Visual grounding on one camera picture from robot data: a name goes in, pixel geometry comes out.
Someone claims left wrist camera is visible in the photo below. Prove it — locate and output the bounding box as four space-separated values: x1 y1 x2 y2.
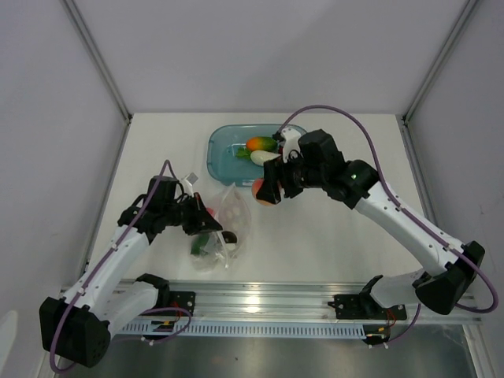
180 172 198 196

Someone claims white slotted cable duct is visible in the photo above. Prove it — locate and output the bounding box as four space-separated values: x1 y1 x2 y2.
119 319 365 339

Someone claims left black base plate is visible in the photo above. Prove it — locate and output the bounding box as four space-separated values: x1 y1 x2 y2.
142 291 196 317

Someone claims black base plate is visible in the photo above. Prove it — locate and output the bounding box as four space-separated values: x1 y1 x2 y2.
142 291 196 317
328 294 407 321

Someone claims green leaf toy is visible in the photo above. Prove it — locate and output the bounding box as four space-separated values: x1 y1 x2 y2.
235 147 252 161

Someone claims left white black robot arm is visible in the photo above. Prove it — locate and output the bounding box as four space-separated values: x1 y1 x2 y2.
39 175 223 373

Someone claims dark brown mangosteen toy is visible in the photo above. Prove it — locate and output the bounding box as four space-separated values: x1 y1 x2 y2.
221 231 238 244

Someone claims green lime toy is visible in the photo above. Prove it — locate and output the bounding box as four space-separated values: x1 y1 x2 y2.
191 234 209 257

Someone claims orange green mango toy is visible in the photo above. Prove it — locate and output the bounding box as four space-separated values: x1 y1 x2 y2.
246 136 277 152

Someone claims orange peach toy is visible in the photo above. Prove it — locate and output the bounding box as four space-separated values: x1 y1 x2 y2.
251 178 282 206

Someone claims white radish toy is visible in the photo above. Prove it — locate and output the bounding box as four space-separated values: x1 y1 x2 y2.
250 150 280 166

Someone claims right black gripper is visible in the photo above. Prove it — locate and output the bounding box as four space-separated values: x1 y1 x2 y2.
257 149 326 206

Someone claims clear zip top bag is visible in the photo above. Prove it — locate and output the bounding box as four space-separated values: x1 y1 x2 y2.
190 184 251 272

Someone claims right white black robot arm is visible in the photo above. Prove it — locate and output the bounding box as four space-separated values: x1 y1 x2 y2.
252 157 485 318

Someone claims teal plastic tray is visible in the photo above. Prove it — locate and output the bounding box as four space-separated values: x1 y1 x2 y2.
207 124 309 187

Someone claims aluminium mounting rail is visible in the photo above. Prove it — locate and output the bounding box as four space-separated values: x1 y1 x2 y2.
58 280 481 324

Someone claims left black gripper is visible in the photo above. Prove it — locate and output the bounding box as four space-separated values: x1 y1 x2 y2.
163 192 222 235

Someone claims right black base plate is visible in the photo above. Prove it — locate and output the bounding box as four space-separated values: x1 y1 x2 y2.
328 294 407 321

